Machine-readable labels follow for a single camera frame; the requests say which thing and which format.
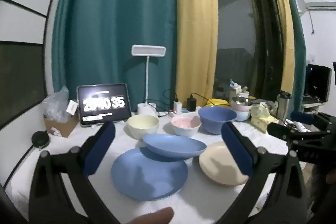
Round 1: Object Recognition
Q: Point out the cream plate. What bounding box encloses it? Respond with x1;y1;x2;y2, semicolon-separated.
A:
199;141;248;186

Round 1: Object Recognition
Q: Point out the cream bowl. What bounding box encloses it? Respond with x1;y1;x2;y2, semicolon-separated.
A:
127;114;160;140

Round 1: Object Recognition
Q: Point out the small white box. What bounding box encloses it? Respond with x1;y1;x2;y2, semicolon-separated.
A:
66;99;79;115

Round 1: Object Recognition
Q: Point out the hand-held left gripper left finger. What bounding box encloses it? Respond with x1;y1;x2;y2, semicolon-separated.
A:
28;122;124;224

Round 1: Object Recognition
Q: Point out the cardboard box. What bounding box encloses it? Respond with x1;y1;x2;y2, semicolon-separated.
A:
43;114;79;138

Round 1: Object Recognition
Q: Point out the black round device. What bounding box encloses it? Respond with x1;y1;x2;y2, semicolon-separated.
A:
31;131;50;148

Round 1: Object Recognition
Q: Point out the tablet with clock display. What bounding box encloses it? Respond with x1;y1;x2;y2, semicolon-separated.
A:
77;83;132;127

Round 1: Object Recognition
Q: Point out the pink metal-lined bowl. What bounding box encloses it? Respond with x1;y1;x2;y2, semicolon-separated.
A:
231;97;252;111

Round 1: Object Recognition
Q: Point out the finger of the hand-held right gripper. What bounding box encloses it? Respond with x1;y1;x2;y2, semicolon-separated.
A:
267;122;315;144
290;111;328;128

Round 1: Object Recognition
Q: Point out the white tube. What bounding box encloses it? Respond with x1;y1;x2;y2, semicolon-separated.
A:
293;121;313;133

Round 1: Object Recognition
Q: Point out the white desk lamp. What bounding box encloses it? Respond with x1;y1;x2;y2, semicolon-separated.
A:
131;44;167;119

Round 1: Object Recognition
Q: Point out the clear plastic bag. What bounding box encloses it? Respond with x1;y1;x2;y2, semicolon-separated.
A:
42;86;71;122

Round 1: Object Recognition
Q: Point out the large blue plate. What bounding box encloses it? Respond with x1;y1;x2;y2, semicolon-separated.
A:
110;148;188;201

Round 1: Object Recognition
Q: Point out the black monitor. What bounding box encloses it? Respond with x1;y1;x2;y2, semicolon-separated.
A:
303;64;332;104

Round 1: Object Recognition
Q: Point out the blue white pack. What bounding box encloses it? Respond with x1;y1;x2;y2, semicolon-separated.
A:
230;79;248;93

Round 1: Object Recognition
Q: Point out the yellow tissue box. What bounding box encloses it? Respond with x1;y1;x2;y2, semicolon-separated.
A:
251;102;277;132

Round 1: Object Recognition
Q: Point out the white air conditioner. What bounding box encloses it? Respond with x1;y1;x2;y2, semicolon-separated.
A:
297;0;336;12

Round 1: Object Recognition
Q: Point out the pink speckled white bowl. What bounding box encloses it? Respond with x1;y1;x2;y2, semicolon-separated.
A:
171;113;202;138

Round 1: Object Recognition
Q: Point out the narrow yellow curtain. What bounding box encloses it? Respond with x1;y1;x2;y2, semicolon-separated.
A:
259;0;294;109

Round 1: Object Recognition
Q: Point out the dark glass door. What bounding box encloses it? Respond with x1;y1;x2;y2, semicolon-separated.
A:
213;0;279;106

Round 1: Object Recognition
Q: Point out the white power strip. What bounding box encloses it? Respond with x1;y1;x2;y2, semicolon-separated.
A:
168;108;202;118

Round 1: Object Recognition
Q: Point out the person's left hand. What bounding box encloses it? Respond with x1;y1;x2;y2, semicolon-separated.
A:
123;207;175;224

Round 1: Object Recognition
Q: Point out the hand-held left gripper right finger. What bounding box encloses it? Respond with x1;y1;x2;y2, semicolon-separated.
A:
215;122;313;224

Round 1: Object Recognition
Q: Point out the narrow teal curtain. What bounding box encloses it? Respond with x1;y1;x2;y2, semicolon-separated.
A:
276;0;307;119

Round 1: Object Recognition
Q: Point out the yellow wipes pack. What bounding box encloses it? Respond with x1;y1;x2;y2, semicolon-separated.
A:
206;98;229;107

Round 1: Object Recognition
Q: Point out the steel thermos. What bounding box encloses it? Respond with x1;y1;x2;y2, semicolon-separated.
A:
276;91;292;122

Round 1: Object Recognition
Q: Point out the shallow blue plate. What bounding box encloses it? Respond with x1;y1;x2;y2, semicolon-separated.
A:
142;134;207;161

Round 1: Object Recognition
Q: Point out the black charger cable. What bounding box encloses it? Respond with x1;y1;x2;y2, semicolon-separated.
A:
190;93;212;106
157;89;179;117

